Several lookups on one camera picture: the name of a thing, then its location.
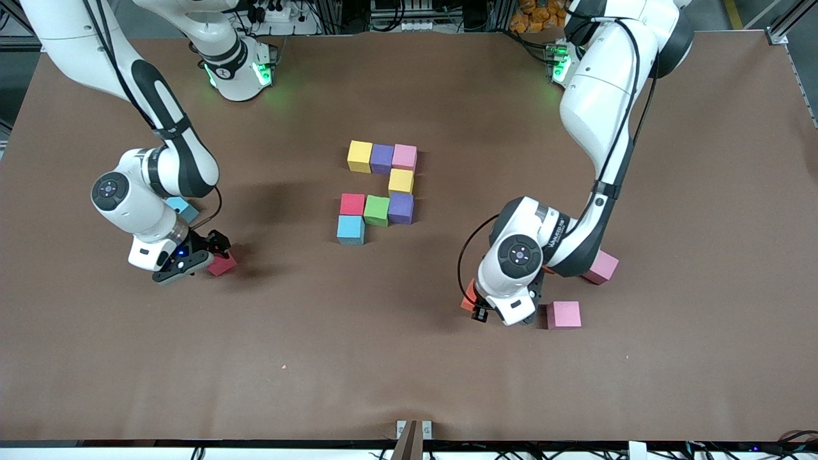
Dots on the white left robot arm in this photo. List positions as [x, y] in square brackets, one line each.
[601, 96]

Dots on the green foam cube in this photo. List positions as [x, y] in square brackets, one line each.
[376, 212]

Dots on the brown table cover sheet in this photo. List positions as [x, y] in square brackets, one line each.
[409, 358]

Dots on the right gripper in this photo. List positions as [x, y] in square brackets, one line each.
[199, 243]

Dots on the white power strip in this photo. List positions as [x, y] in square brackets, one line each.
[271, 13]

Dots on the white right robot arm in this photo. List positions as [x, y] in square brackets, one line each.
[128, 198]

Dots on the aluminium frame strut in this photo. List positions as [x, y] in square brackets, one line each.
[792, 16]
[13, 35]

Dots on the pink foam cube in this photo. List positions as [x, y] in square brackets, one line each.
[404, 158]
[604, 267]
[565, 315]

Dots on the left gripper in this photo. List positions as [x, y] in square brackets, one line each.
[480, 315]

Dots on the aluminium table edge rail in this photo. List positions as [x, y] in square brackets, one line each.
[802, 83]

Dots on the grey equipment rack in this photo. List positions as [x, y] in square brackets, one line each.
[409, 16]

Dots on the red foam cube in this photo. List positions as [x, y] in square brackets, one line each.
[352, 204]
[223, 264]

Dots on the small metal bracket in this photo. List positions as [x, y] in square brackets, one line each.
[401, 428]

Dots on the yellow foam cube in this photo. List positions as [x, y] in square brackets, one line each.
[401, 182]
[360, 156]

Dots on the light blue foam cube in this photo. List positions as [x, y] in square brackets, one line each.
[185, 207]
[350, 230]

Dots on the purple foam cube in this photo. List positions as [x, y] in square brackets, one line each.
[401, 208]
[382, 160]

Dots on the bag of oranges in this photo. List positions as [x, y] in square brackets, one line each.
[537, 16]

